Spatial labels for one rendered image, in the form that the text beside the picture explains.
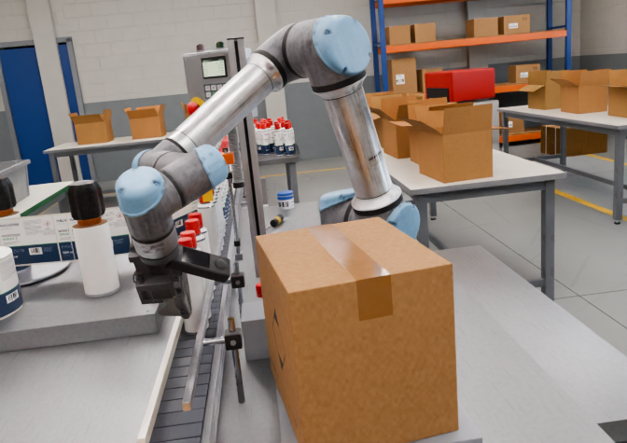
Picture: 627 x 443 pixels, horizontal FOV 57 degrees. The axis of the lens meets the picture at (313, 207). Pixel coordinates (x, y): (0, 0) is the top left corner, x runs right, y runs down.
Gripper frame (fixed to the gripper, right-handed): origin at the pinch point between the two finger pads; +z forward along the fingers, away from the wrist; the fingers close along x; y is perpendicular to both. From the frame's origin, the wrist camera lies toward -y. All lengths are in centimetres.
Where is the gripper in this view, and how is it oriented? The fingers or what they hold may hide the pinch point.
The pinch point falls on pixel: (189, 312)
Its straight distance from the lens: 120.3
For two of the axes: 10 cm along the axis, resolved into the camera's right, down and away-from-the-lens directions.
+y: -9.9, 1.1, -0.8
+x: 1.3, 6.8, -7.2
